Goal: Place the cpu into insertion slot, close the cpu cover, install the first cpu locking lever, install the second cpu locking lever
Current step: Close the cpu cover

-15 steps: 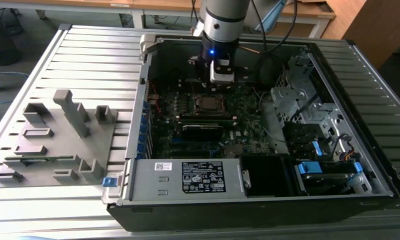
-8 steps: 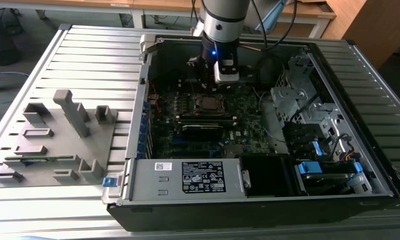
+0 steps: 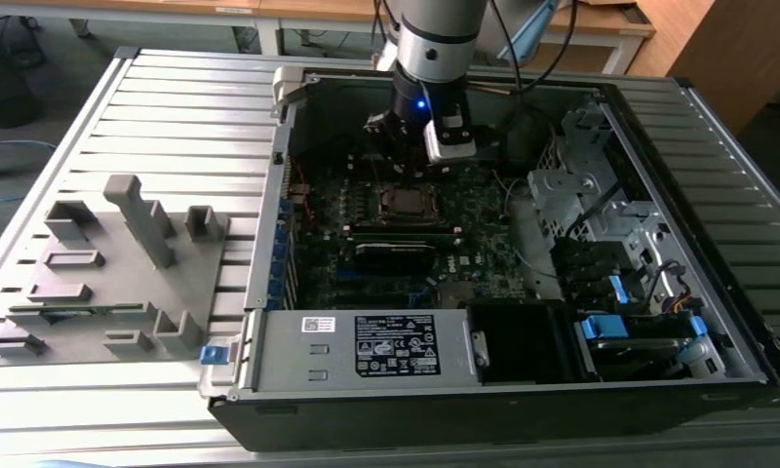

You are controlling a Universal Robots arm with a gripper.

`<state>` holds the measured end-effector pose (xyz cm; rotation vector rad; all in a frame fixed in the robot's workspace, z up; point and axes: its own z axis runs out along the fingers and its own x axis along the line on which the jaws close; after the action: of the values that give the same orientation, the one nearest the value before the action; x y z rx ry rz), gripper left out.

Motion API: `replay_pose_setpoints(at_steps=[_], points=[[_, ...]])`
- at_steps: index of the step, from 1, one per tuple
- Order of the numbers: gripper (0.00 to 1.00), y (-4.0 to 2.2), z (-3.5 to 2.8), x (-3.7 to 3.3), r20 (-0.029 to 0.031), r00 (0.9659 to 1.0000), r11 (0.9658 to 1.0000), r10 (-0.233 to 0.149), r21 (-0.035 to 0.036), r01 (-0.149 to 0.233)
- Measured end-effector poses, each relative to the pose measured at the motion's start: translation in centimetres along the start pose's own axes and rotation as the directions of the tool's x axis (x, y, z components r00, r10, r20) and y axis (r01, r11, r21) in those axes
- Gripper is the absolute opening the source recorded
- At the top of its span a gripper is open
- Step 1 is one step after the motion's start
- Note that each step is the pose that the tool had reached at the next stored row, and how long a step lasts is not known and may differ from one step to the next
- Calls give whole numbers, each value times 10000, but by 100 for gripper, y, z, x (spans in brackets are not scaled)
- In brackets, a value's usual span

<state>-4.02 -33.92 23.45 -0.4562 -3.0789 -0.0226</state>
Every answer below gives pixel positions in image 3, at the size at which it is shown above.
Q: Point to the silver CPU plate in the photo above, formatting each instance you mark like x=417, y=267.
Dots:
x=410, y=201

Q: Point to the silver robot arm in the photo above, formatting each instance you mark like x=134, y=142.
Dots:
x=436, y=29

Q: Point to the wooden desk white legs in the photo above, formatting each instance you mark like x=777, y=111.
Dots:
x=137, y=5
x=313, y=11

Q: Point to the silver metal drive cage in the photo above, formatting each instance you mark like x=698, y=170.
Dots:
x=560, y=195

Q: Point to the green motherboard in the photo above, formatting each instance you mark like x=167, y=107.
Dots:
x=488, y=244

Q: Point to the black graphics card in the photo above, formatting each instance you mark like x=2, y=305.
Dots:
x=394, y=261

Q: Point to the wooden cabinet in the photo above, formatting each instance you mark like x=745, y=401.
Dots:
x=742, y=49

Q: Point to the grey power supply unit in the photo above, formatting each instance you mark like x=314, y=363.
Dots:
x=286, y=351

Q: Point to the grey parts rack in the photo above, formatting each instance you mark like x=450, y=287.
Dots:
x=123, y=292

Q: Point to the blue case latch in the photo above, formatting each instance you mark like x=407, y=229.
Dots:
x=213, y=355

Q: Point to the black waste bin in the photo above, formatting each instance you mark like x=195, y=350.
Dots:
x=10, y=107

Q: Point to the black open PC case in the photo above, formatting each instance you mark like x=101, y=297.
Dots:
x=430, y=424

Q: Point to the green RAM stick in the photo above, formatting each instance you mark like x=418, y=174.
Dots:
x=71, y=309

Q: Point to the pale blue object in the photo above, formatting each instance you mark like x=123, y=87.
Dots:
x=66, y=464

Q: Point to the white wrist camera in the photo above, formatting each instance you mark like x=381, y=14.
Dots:
x=449, y=148

